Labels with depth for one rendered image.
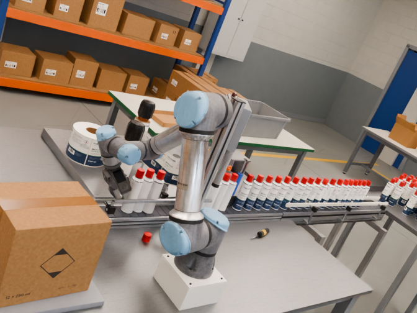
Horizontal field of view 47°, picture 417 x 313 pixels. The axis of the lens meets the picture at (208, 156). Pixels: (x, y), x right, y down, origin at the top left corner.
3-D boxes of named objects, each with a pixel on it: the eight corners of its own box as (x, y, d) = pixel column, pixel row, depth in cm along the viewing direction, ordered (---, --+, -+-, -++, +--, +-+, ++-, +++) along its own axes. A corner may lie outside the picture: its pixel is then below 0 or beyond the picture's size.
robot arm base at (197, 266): (200, 253, 185) (210, 231, 182) (219, 279, 174) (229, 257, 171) (167, 252, 177) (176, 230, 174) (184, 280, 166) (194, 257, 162)
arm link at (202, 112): (210, 254, 163) (231, 94, 154) (180, 264, 151) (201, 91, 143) (183, 243, 170) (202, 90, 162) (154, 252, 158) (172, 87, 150)
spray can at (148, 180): (138, 207, 211) (152, 166, 204) (143, 213, 208) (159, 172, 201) (128, 207, 207) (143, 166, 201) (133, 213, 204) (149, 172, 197)
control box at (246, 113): (231, 139, 213) (247, 100, 206) (234, 153, 197) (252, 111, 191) (210, 131, 211) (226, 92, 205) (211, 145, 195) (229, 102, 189)
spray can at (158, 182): (150, 208, 214) (165, 169, 207) (154, 215, 210) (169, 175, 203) (139, 207, 211) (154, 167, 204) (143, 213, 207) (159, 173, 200)
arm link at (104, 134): (103, 138, 174) (90, 130, 179) (109, 161, 181) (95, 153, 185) (120, 128, 178) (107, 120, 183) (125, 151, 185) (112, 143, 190)
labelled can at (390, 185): (385, 204, 358) (398, 181, 351) (380, 203, 355) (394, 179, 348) (380, 200, 362) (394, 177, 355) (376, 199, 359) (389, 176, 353)
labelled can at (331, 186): (324, 210, 295) (339, 182, 289) (316, 207, 295) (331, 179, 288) (322, 207, 300) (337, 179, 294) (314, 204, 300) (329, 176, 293)
